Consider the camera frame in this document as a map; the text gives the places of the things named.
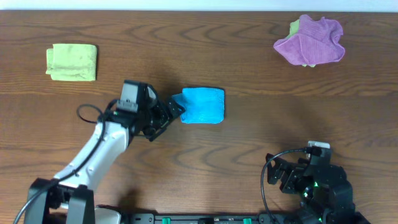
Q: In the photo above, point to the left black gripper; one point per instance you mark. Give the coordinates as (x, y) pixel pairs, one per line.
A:
(165, 118)

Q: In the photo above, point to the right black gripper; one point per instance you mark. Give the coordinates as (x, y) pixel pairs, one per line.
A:
(286, 186)

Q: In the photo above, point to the blue cloth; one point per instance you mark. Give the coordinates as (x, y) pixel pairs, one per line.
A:
(203, 105)

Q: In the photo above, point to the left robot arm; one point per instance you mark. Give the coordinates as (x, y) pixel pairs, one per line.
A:
(69, 196)

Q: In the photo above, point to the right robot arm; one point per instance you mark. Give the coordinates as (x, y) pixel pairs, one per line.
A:
(337, 206)

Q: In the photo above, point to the folded green cloth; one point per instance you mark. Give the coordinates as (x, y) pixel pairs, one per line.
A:
(72, 62)

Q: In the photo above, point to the crumpled green cloth under purple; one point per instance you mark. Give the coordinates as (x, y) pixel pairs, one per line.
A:
(295, 55)

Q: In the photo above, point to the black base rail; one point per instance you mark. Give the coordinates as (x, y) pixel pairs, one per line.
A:
(236, 219)

